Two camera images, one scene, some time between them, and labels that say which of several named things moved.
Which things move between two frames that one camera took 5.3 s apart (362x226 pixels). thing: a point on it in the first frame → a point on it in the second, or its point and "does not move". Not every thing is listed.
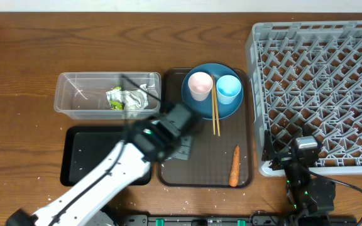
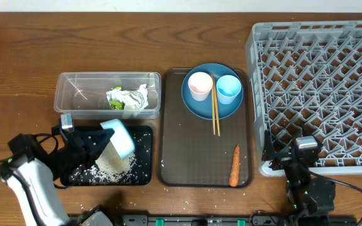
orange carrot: x=234 y=173 does not move
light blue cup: x=228 y=87 does not move
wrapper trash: x=136 y=99 does not move
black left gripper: x=186 y=156 → x=75 y=140
